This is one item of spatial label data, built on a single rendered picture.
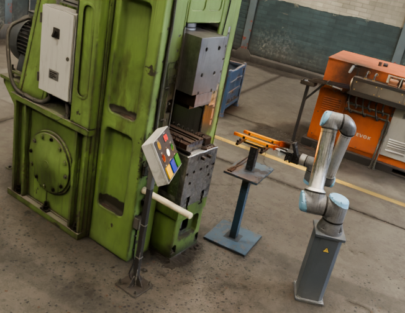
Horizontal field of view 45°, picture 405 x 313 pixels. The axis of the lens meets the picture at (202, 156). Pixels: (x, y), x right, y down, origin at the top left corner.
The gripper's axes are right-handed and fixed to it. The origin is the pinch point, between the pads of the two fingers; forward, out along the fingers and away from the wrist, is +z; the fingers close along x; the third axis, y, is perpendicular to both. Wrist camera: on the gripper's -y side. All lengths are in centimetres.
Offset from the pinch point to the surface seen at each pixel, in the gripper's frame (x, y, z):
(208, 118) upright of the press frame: -19, -11, 56
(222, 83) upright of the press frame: -7, -39, 55
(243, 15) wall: 700, -1, 345
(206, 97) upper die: -50, -37, 47
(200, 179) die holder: -46, 29, 40
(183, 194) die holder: -66, 35, 43
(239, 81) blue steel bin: 353, 53, 183
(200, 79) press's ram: -62, -52, 48
